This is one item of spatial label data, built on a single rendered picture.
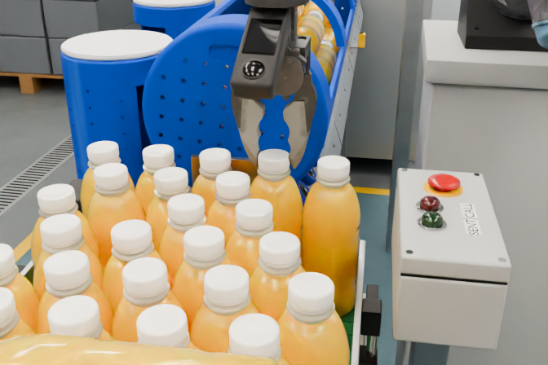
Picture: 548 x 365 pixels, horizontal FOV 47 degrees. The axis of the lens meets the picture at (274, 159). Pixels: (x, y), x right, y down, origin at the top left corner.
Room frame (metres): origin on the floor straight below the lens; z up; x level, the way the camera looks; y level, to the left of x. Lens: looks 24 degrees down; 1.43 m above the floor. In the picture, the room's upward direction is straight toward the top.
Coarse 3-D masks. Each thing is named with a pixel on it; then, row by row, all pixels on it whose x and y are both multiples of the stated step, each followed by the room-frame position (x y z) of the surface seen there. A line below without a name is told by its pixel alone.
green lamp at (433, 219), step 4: (428, 212) 0.57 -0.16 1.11; (432, 212) 0.57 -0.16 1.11; (436, 212) 0.57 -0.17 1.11; (424, 216) 0.56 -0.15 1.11; (428, 216) 0.56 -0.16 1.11; (432, 216) 0.56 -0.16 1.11; (436, 216) 0.56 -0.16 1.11; (440, 216) 0.56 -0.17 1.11; (424, 220) 0.56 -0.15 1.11; (428, 220) 0.55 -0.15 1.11; (432, 220) 0.55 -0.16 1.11; (436, 220) 0.55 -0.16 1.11; (440, 220) 0.55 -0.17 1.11; (424, 224) 0.56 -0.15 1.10; (428, 224) 0.55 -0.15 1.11; (432, 224) 0.55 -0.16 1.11; (436, 224) 0.55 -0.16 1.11; (440, 224) 0.55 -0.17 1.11
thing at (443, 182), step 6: (438, 174) 0.65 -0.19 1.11; (444, 174) 0.65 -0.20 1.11; (432, 180) 0.64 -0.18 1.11; (438, 180) 0.64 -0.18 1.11; (444, 180) 0.64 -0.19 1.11; (450, 180) 0.64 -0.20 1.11; (456, 180) 0.64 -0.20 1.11; (432, 186) 0.63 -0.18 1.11; (438, 186) 0.63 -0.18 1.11; (444, 186) 0.63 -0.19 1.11; (450, 186) 0.63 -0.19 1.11; (456, 186) 0.63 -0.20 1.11
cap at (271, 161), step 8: (264, 152) 0.72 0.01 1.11; (272, 152) 0.72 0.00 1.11; (280, 152) 0.72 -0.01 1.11; (264, 160) 0.69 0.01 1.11; (272, 160) 0.69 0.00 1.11; (280, 160) 0.69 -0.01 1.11; (288, 160) 0.70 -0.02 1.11; (264, 168) 0.69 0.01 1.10; (272, 168) 0.69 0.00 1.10; (280, 168) 0.69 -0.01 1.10; (288, 168) 0.70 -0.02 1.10
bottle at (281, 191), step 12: (264, 180) 0.70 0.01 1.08; (276, 180) 0.69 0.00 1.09; (288, 180) 0.70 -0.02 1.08; (252, 192) 0.70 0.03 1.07; (264, 192) 0.68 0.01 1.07; (276, 192) 0.68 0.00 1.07; (288, 192) 0.69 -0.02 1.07; (276, 204) 0.68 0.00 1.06; (288, 204) 0.68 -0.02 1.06; (300, 204) 0.70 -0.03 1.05; (276, 216) 0.67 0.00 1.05; (288, 216) 0.68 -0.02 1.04; (300, 216) 0.69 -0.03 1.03; (276, 228) 0.67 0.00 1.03; (288, 228) 0.68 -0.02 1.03; (300, 228) 0.70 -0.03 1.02; (300, 240) 0.70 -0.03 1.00; (300, 252) 0.70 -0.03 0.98
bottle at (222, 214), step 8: (216, 192) 0.66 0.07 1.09; (216, 200) 0.65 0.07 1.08; (224, 200) 0.63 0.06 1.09; (232, 200) 0.63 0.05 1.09; (240, 200) 0.63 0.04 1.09; (216, 208) 0.64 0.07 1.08; (224, 208) 0.64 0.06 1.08; (232, 208) 0.63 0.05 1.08; (208, 216) 0.64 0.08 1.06; (216, 216) 0.63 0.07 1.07; (224, 216) 0.63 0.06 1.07; (232, 216) 0.63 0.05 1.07; (216, 224) 0.63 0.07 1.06; (224, 224) 0.62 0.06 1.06; (232, 224) 0.62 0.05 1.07; (224, 232) 0.62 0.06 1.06; (224, 240) 0.62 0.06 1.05
